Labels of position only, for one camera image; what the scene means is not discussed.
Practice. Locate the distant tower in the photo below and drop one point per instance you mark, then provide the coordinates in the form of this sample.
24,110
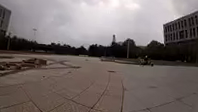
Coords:
114,39

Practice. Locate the long pale building, window rows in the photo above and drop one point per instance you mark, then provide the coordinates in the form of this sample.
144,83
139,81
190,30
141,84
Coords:
192,30

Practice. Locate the tall floodlight pole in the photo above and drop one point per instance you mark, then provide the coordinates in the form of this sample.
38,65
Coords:
34,34

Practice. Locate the manhole cover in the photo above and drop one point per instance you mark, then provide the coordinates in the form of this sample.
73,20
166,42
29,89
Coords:
111,71

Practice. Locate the row of dark trees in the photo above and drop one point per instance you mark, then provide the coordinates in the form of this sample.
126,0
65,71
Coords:
70,49

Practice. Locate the grey concrete slab plaza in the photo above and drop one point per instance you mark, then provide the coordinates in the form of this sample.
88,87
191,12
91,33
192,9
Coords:
144,92

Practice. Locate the low wall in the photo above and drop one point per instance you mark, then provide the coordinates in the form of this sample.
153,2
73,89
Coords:
108,59

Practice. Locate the small vehicle with person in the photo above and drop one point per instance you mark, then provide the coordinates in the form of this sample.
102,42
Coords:
146,61

